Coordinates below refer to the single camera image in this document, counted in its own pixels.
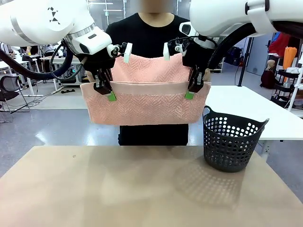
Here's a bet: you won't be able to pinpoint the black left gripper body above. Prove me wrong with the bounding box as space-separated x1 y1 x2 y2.
82 54 116 72

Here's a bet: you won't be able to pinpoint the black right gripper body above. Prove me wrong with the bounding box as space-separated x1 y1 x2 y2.
181 43 209 70

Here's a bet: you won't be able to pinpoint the pink terry towel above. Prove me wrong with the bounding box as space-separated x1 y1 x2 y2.
80 53 212 126

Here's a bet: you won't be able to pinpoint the white shoe rack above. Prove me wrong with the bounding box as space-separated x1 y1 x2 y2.
210 55 225 74

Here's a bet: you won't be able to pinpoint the black luggage bags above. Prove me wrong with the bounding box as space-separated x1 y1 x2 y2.
224 46 243 67

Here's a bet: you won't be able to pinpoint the white desk with boxes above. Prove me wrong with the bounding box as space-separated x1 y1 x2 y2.
39 55 84 92

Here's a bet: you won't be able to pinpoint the person's torso in black t-shirt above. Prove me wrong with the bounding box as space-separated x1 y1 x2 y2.
105 13 190 146

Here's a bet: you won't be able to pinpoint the black tripod stand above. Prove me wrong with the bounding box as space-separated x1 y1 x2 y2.
237 36 254 87

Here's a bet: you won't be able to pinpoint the long white table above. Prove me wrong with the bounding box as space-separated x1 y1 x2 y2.
209 85 303 142

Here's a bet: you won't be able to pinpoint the mannequin head with maroon cloth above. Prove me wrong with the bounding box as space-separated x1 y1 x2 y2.
260 59 277 89

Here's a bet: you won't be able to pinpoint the black rolling cart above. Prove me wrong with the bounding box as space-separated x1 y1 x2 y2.
270 68 303 110

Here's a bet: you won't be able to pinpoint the white desk with slim legs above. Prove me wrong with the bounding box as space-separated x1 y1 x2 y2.
0 55 44 97

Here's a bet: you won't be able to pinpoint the mannequin in red blue jacket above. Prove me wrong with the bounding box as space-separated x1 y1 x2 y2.
267 32 291 59

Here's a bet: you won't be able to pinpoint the dark grey perforated laundry basket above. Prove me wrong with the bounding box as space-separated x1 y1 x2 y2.
203 105 270 173

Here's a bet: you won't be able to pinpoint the black mesh office chair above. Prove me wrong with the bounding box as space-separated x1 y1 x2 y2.
0 75 31 114

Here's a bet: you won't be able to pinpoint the orange hanging cloth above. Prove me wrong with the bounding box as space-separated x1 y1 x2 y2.
282 46 297 83

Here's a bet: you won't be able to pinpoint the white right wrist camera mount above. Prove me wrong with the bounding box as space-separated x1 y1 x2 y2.
163 38 190 61

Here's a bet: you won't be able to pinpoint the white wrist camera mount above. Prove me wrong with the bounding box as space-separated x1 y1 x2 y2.
163 38 190 61
106 42 133 64

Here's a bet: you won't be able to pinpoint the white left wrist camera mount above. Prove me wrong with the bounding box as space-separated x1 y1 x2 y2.
106 42 133 64

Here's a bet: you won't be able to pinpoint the thick black right arm hose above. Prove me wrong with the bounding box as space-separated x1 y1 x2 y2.
206 22 258 70

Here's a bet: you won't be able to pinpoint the thick black arm hose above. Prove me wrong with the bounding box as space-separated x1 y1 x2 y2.
206 22 258 70
0 48 74 80

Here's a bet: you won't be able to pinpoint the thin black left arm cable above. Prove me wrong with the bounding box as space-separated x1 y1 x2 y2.
50 42 84 80

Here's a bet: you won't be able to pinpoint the thick black left arm hose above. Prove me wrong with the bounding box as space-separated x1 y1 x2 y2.
0 48 74 80

